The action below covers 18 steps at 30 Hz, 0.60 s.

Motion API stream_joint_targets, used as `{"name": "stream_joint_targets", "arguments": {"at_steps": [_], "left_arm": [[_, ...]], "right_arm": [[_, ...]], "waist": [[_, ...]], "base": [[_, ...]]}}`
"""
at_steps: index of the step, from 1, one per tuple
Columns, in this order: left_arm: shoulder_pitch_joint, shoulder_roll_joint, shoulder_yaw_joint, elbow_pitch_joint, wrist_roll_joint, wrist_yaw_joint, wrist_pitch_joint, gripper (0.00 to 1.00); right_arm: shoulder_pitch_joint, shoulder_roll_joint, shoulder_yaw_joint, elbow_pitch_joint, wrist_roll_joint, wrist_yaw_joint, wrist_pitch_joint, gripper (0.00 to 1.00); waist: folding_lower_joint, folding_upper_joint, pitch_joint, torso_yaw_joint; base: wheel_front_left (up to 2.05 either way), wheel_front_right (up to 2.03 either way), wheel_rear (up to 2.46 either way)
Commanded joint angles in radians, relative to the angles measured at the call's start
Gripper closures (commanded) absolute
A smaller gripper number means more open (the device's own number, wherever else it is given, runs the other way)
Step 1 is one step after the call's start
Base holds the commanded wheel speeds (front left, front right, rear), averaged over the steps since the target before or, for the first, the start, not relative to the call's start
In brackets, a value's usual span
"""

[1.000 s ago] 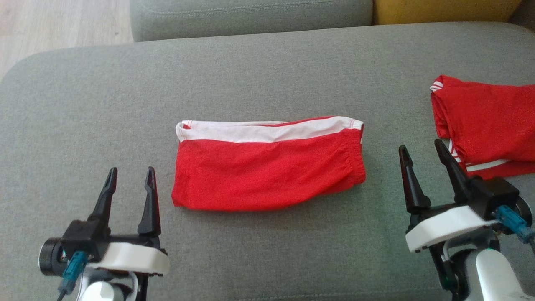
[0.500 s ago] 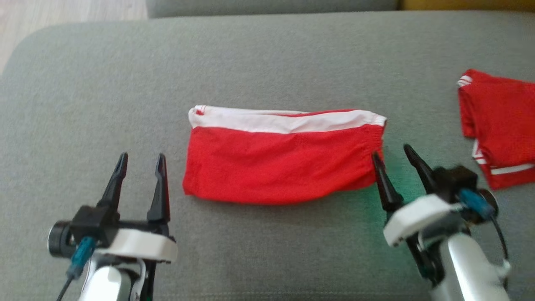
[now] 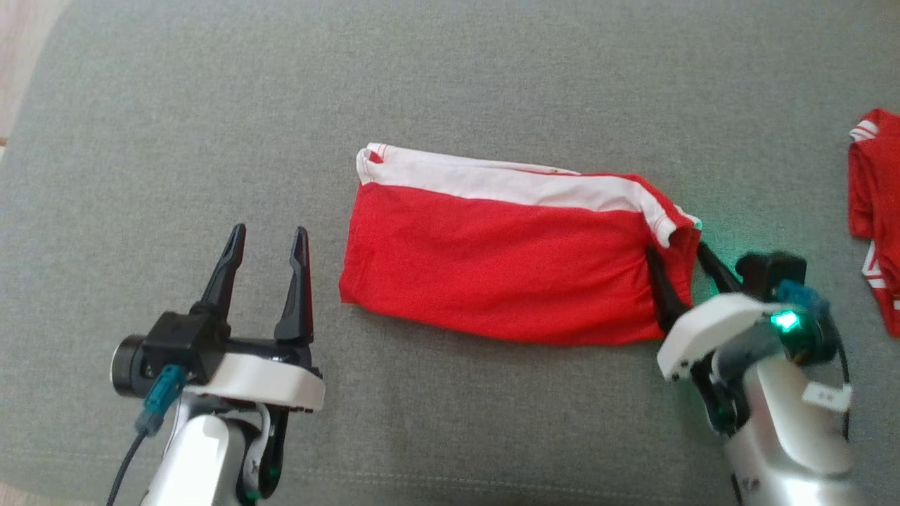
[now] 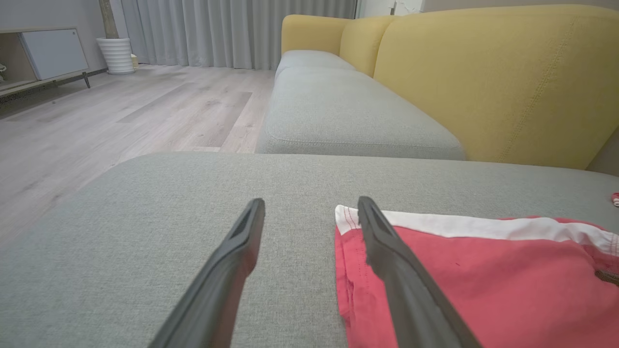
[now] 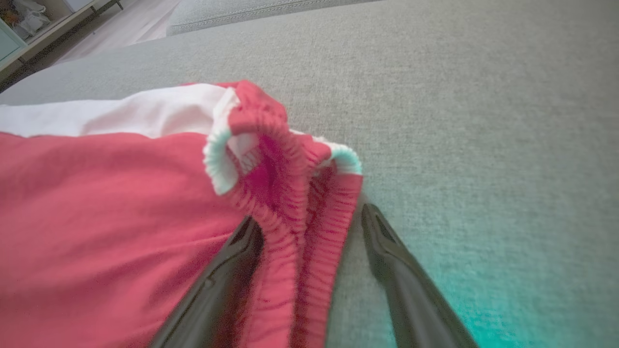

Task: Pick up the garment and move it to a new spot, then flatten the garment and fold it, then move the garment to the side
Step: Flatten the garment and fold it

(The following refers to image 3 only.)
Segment left camera cable teal connector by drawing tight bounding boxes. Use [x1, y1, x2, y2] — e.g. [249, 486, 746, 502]
[105, 364, 188, 506]

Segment red basketball jersey number 23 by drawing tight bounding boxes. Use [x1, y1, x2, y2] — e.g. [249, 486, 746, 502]
[847, 108, 900, 339]

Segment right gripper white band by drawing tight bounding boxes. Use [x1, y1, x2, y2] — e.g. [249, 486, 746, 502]
[645, 242, 775, 384]

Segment red shorts with white stripe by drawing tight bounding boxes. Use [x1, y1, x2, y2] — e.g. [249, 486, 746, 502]
[338, 142, 703, 348]

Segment large grey fabric ottoman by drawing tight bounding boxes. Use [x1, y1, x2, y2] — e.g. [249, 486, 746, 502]
[0, 0, 900, 506]

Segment right camera cable blue connector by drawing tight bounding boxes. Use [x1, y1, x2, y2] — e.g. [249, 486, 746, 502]
[776, 280, 853, 440]

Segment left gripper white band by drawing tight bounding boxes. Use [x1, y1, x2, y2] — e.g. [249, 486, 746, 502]
[184, 223, 326, 414]

